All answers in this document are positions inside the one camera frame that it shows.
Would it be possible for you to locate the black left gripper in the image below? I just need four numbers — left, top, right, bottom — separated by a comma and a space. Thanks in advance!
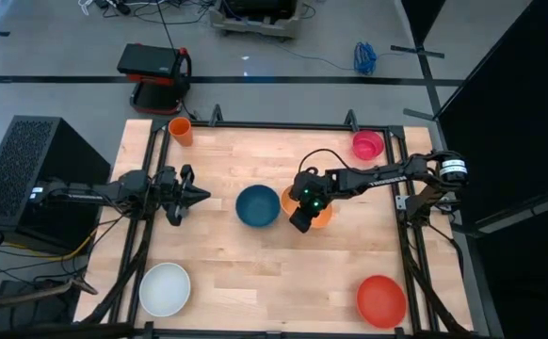
159, 163, 212, 228

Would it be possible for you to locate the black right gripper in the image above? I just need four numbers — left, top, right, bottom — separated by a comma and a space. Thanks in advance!
289, 169, 334, 234

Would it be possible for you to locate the orange plastic bowl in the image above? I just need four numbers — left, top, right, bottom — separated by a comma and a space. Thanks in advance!
280, 185, 334, 231

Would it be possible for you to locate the dark blue plastic bowl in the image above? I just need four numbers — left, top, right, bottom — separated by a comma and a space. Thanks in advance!
234, 184, 282, 229

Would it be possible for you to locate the white plastic bowl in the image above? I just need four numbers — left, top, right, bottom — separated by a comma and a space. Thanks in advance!
138, 262, 192, 318

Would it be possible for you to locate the red plastic bowl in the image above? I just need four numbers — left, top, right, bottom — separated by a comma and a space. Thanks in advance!
355, 274, 408, 330

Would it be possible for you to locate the orange plastic cup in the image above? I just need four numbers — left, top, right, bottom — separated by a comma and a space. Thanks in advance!
168, 116, 194, 148

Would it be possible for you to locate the pink plastic cup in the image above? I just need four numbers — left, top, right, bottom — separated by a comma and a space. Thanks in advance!
351, 129, 386, 162

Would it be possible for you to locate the red and black equipment cart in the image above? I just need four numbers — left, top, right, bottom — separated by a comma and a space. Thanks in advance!
116, 42, 194, 116

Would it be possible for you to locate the grey wheeled cart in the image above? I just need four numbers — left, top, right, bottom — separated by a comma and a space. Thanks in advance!
209, 0, 311, 40

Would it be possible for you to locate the black computer tower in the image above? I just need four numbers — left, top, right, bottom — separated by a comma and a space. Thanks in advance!
0, 115, 112, 250

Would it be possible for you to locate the black power strip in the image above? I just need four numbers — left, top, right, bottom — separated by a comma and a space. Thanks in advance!
93, 0, 133, 16

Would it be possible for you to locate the black floor box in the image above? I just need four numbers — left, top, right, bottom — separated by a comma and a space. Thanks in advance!
0, 280, 85, 333

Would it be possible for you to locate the large black partition panel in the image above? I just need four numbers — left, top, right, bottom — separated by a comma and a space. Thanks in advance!
436, 0, 548, 236

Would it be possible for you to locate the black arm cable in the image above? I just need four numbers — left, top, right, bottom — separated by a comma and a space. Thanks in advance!
298, 148, 353, 176

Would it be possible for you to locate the grey frame brace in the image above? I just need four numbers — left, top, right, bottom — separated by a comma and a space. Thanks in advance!
343, 108, 361, 133
207, 104, 224, 127

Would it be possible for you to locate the black cable bundle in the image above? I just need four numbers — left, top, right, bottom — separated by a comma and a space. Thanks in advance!
405, 253, 463, 335
83, 225, 148, 326

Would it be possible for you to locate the yellow floor cable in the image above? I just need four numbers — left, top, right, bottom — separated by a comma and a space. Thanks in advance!
0, 229, 97, 264

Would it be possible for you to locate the black hanging cable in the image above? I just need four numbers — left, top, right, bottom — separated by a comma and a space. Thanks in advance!
153, 0, 181, 62

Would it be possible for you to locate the blue coiled cable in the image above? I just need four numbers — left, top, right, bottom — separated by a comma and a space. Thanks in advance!
352, 40, 379, 76

